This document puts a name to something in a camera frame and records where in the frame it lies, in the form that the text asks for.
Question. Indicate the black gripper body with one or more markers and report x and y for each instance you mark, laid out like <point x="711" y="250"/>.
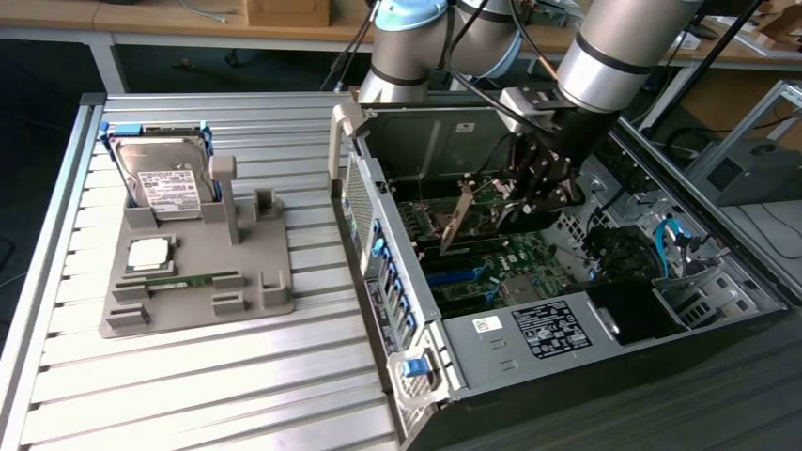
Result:
<point x="582" y="136"/>

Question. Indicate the graphics card with metal bracket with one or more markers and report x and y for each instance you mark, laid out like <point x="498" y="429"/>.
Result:
<point x="456" y="223"/>

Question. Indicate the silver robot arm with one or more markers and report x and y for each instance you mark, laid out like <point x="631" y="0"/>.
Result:
<point x="602" y="70"/>

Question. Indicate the large silver disk bay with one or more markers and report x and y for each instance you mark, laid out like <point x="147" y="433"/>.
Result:
<point x="620" y="197"/>

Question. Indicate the green motherboard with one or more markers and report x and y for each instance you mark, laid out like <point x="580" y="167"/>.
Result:
<point x="544" y="253"/>

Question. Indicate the RAM stick with white label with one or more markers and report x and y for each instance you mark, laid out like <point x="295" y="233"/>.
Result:
<point x="482" y="249"/>

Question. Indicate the CPU socket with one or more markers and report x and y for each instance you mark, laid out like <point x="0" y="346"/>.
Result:
<point x="435" y="216"/>

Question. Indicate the silver chipset heatsink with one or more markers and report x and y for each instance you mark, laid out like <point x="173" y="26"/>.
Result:
<point x="523" y="290"/>

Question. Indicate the blue expansion slot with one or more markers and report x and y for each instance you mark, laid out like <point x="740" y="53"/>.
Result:
<point x="451" y="277"/>

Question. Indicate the black tripod pole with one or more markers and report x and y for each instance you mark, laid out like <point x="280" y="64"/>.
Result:
<point x="702" y="66"/>

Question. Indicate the white box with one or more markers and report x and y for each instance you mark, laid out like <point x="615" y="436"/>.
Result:
<point x="688" y="43"/>

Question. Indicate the grey metal device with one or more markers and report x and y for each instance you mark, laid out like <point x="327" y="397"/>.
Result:
<point x="551" y="14"/>

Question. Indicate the grey computer tower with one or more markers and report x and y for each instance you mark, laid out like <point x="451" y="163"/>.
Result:
<point x="751" y="174"/>

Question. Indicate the black monitor with stand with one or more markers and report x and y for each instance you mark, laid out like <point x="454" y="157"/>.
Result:
<point x="706" y="30"/>

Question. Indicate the small silver disk bay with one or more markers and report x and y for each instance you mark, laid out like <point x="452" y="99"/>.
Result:
<point x="695" y="300"/>

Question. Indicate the silver power supply unit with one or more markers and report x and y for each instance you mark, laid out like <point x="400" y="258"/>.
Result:
<point x="495" y="357"/>

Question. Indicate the cluttered wooden desk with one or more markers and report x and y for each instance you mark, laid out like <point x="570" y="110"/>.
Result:
<point x="779" y="56"/>

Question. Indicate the brown cardboard piece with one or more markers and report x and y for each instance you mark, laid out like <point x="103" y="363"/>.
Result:
<point x="783" y="26"/>

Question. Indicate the blue case latch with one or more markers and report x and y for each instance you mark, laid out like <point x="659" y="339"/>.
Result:
<point x="414" y="367"/>

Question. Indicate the open black PC case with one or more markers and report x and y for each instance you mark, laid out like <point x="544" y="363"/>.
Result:
<point x="563" y="399"/>

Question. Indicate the brown cardboard box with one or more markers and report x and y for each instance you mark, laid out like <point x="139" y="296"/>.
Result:
<point x="281" y="11"/>

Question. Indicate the hard disk with blue carrier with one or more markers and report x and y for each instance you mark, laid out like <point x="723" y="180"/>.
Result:
<point x="163" y="178"/>

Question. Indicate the green RAM stick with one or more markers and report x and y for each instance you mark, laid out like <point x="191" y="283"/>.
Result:
<point x="181" y="282"/>

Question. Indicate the grey parts rack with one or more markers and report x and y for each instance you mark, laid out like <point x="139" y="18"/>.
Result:
<point x="188" y="310"/>

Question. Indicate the silver CPU chip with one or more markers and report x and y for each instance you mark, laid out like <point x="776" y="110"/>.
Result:
<point x="149" y="256"/>

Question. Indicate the wooden desk with grey legs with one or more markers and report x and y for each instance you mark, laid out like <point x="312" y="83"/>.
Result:
<point x="63" y="19"/>

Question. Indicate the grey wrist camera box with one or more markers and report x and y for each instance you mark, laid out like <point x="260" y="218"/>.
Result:
<point x="519" y="108"/>

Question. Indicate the aluminium profile frame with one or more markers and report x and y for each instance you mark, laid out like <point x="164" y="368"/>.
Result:
<point x="754" y="113"/>

